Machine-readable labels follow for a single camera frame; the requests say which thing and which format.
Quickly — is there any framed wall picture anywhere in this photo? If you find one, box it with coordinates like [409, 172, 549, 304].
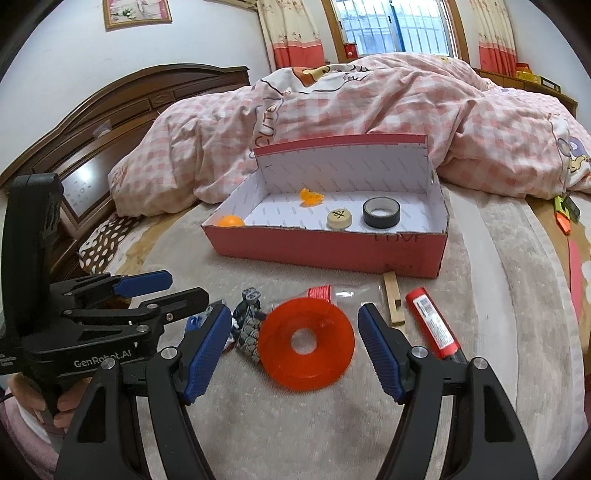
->
[102, 0, 172, 31]

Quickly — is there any person's left hand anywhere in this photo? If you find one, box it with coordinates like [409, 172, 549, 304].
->
[7, 373, 90, 431]

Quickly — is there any polka dot bed sheet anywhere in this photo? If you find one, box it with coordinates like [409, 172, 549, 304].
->
[78, 213, 141, 275]

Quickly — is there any orange translucent toy piece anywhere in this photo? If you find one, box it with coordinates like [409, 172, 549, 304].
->
[300, 188, 325, 207]

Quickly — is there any orange ping pong ball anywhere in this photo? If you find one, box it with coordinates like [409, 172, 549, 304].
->
[216, 215, 245, 227]

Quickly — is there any round wooden chess piece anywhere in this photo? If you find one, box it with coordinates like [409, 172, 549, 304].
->
[327, 208, 353, 230]

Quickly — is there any dark wooden headboard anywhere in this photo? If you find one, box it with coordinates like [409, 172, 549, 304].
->
[1, 63, 250, 281]

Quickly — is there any wooden clothespin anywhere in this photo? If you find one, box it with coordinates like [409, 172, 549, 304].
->
[383, 272, 406, 327]

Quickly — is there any floral curtain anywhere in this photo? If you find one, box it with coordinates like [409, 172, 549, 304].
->
[470, 0, 517, 77]
[256, 0, 325, 70]

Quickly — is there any red plastic disc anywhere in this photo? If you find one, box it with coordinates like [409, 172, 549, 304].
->
[257, 298, 355, 392]

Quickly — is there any black tape roll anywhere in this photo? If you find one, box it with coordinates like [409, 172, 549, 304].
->
[363, 196, 401, 229]

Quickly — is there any clear plastic bottle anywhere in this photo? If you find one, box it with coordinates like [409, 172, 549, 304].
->
[264, 282, 390, 321]

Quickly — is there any cream fluffy blanket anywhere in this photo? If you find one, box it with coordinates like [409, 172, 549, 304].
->
[115, 184, 578, 480]

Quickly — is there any black wave pattern pouch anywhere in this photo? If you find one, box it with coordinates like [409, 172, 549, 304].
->
[224, 304, 266, 364]

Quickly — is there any orange green utility knife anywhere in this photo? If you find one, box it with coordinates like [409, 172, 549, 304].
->
[553, 195, 580, 235]

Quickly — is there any window with bars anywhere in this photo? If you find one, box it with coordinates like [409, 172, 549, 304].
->
[322, 1, 470, 62]

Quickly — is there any red cardboard box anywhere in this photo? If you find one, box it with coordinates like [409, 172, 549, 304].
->
[202, 134, 449, 279]

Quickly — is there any right floral curtain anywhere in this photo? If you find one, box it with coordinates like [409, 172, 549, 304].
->
[470, 0, 517, 77]

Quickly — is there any pink checkered duvet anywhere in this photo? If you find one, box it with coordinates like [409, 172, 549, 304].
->
[108, 53, 590, 217]

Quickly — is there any left floral curtain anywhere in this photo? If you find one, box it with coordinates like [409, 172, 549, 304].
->
[256, 0, 325, 70]

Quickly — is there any small robot toy figure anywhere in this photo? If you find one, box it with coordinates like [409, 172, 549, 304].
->
[232, 287, 266, 326]

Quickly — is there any wooden side table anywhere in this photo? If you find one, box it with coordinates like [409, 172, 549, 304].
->
[474, 68, 578, 117]

